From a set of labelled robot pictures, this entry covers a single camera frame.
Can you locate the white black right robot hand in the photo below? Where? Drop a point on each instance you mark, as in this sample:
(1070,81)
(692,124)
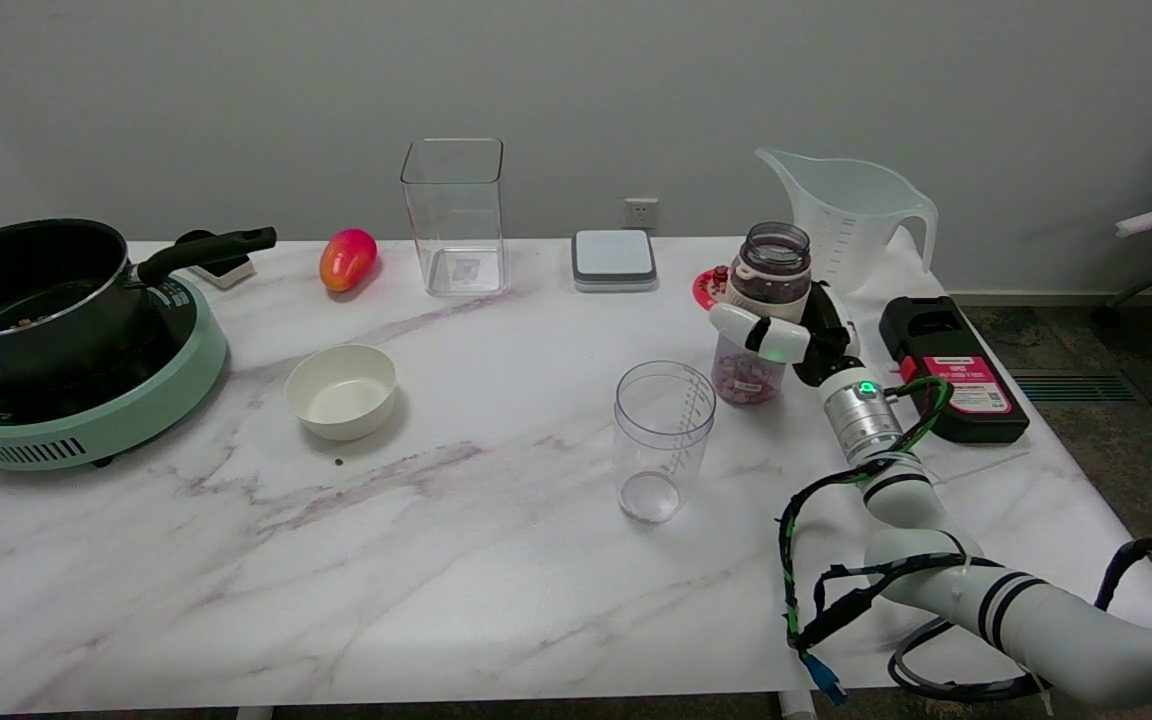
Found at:
(826,335)

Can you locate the clear bottle with red contents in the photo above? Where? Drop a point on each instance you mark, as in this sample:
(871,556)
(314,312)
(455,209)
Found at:
(774,255)

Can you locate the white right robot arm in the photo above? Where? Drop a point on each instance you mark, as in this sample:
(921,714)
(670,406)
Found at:
(1036,610)

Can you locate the red bottle cap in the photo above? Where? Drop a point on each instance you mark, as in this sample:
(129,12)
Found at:
(704,290)

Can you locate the translucent plastic measuring jug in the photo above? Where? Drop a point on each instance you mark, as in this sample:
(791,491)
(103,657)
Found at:
(851,225)

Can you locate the black box with pink label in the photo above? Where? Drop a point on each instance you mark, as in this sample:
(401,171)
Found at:
(976,400)

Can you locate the clear plastic measuring cup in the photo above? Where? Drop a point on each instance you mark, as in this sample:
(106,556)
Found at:
(663,440)

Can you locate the white grey square lid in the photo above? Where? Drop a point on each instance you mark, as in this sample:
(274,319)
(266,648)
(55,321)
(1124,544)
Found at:
(614,258)

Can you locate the white table leg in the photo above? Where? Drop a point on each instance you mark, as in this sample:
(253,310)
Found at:
(796,706)
(254,713)

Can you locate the clear square storage container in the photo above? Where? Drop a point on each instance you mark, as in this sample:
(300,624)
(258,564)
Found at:
(454,215)

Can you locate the red orange mango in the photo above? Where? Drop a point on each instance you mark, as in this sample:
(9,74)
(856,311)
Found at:
(347,259)

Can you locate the white ceramic bowl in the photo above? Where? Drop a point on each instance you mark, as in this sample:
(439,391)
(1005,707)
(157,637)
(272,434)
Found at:
(341,395)

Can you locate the green induction cooker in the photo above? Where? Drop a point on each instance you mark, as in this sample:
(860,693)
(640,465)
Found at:
(136,400)

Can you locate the white wall socket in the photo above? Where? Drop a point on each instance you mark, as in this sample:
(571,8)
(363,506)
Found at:
(641,213)

